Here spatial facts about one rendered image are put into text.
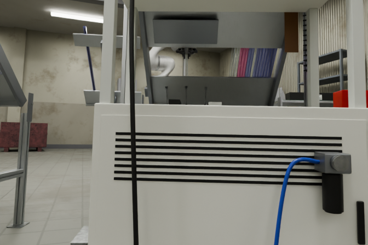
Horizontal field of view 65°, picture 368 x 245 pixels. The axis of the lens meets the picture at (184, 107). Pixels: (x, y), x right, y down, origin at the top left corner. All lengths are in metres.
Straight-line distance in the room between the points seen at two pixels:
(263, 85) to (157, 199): 1.05
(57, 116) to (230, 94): 7.62
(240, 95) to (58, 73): 7.79
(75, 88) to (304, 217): 8.49
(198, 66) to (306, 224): 9.22
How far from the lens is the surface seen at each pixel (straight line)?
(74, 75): 9.07
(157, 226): 0.76
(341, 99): 1.66
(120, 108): 0.75
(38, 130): 7.77
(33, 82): 9.12
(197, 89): 1.61
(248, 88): 1.63
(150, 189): 0.75
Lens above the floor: 0.55
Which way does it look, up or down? 5 degrees up
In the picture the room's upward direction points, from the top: 1 degrees clockwise
